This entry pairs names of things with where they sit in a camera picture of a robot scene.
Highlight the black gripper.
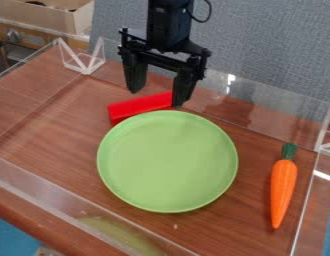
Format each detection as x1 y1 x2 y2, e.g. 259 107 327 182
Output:
119 27 212 108

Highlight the orange toy carrot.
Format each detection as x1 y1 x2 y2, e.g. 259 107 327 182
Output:
271 143 298 229

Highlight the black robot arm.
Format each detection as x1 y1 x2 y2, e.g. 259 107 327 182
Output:
119 0 212 108

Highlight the red rectangular block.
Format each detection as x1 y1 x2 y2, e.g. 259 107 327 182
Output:
107 92 172 125

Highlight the green round plate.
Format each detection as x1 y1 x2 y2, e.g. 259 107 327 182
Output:
96 111 239 213

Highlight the wooden shelf unit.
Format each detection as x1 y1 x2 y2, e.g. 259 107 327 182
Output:
0 18 90 74

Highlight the clear acrylic tray wall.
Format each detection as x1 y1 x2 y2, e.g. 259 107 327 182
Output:
0 43 330 256

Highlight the black cable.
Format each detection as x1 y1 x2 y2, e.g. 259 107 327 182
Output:
185 0 213 24

